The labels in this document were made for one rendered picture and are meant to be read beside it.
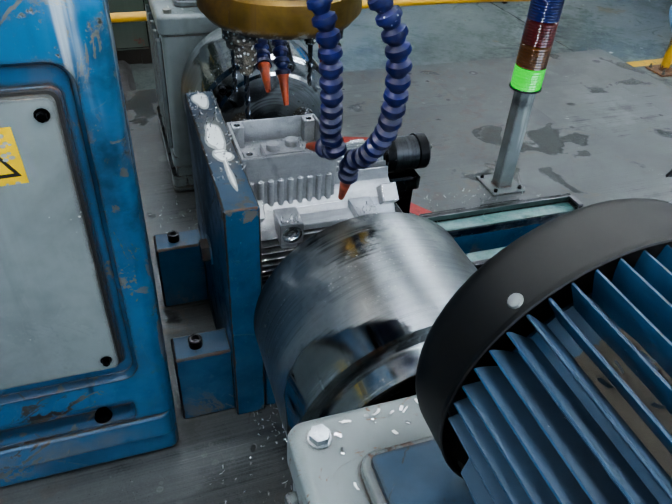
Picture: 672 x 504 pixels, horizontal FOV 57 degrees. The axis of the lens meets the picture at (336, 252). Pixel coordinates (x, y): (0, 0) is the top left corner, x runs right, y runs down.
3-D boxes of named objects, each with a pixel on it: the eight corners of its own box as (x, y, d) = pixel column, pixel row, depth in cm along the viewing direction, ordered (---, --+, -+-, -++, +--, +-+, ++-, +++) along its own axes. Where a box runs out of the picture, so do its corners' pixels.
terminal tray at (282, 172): (244, 211, 77) (242, 161, 72) (228, 168, 85) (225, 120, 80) (335, 199, 80) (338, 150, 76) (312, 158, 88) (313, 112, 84)
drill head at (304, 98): (209, 232, 99) (196, 84, 84) (177, 118, 129) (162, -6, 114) (355, 211, 106) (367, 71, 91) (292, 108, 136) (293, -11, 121)
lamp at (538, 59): (525, 72, 117) (531, 49, 115) (509, 60, 122) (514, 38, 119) (552, 70, 119) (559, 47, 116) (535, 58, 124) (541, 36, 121)
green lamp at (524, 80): (520, 94, 120) (525, 72, 117) (504, 82, 125) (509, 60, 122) (546, 92, 122) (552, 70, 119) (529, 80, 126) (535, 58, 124)
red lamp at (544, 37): (531, 49, 115) (538, 24, 112) (514, 38, 119) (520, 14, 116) (559, 47, 116) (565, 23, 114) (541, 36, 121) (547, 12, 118)
